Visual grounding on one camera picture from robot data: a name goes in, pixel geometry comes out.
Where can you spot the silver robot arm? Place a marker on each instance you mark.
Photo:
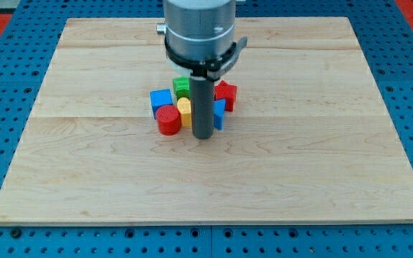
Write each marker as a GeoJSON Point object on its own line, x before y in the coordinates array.
{"type": "Point", "coordinates": [199, 30]}

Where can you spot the red star block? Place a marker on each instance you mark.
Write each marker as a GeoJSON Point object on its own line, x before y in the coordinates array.
{"type": "Point", "coordinates": [228, 92]}

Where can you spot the blue triangular block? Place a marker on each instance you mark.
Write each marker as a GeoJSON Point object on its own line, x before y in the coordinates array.
{"type": "Point", "coordinates": [219, 109]}

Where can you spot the yellow rounded block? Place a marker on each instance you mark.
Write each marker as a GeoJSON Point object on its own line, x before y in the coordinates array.
{"type": "Point", "coordinates": [184, 107]}

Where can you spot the red cylinder block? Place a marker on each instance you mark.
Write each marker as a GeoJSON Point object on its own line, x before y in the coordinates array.
{"type": "Point", "coordinates": [168, 119]}

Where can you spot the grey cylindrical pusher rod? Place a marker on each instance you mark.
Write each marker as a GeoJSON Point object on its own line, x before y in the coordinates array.
{"type": "Point", "coordinates": [202, 107]}

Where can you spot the green block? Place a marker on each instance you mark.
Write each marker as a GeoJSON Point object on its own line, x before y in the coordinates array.
{"type": "Point", "coordinates": [181, 87]}

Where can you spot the blue cube block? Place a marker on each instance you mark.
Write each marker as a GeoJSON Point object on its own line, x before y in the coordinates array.
{"type": "Point", "coordinates": [160, 98]}

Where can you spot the light wooden board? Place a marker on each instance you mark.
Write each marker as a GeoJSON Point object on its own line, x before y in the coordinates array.
{"type": "Point", "coordinates": [309, 141]}

